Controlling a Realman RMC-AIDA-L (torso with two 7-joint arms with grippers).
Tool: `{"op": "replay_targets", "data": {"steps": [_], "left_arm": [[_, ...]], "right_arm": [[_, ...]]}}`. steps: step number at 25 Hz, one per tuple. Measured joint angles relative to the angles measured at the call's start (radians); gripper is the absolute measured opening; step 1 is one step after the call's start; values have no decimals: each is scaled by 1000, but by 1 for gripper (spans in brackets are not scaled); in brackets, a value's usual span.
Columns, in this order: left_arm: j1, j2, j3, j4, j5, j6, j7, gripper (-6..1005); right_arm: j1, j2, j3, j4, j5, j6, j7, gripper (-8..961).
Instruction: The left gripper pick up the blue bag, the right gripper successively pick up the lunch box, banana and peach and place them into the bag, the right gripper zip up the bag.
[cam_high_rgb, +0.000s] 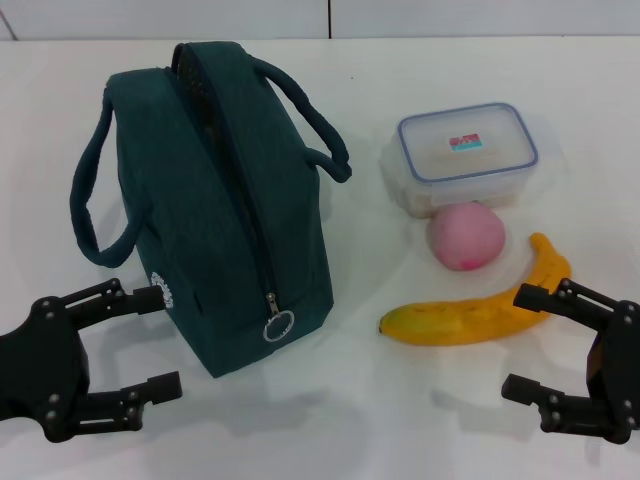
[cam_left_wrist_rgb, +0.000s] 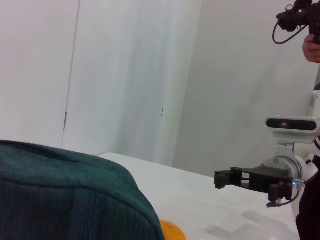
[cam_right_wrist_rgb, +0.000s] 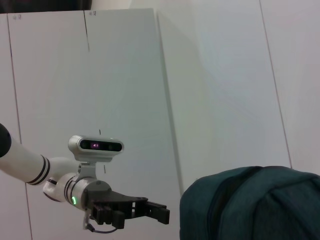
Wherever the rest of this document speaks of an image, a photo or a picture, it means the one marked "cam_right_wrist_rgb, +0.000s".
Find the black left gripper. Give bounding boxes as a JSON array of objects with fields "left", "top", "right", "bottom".
[{"left": 83, "top": 180, "right": 171, "bottom": 230}]

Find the dark teal insulated lunch bag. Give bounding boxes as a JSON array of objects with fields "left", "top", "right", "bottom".
[{"left": 179, "top": 165, "right": 320, "bottom": 240}]

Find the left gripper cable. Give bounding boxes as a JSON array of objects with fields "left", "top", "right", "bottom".
[{"left": 82, "top": 212, "right": 119, "bottom": 235}]

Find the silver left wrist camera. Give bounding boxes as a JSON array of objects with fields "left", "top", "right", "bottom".
[{"left": 68, "top": 134, "right": 125, "bottom": 181}]

